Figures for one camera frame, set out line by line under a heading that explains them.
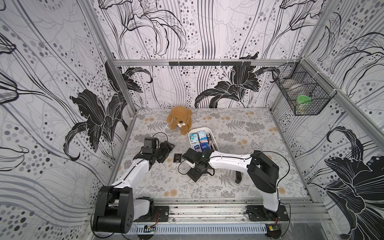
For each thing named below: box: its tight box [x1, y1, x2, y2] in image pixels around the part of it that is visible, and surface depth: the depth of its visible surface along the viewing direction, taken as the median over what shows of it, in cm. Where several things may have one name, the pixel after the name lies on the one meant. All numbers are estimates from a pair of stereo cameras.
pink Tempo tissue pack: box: [191, 142, 203, 153], surface depth 93 cm
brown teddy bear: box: [166, 105, 193, 136], surface depth 97 cm
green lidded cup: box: [295, 95, 312, 114], surface depth 81 cm
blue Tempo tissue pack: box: [200, 142, 210, 152], surface depth 94 cm
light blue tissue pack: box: [198, 130, 208, 143], surface depth 98 cm
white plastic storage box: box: [188, 127, 220, 152], surface depth 98 cm
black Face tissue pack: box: [206, 133, 212, 146], surface depth 100 cm
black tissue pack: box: [173, 153, 182, 163], surface depth 92 cm
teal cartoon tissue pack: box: [189, 132, 200, 143], surface depth 97 cm
